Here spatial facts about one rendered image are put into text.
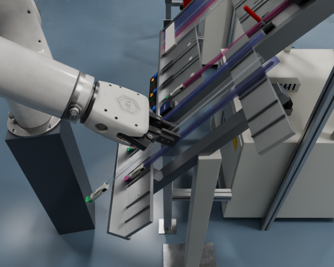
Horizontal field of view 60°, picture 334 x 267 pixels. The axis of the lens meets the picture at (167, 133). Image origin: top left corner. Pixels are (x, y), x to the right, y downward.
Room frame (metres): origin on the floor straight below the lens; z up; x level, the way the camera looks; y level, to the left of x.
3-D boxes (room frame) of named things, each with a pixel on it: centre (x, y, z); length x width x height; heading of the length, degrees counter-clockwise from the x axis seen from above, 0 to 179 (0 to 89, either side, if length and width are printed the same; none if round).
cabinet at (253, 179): (1.08, -0.61, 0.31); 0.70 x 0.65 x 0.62; 0
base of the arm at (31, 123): (0.77, 0.47, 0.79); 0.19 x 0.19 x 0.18
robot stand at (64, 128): (0.77, 0.47, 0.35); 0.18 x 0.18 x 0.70; 10
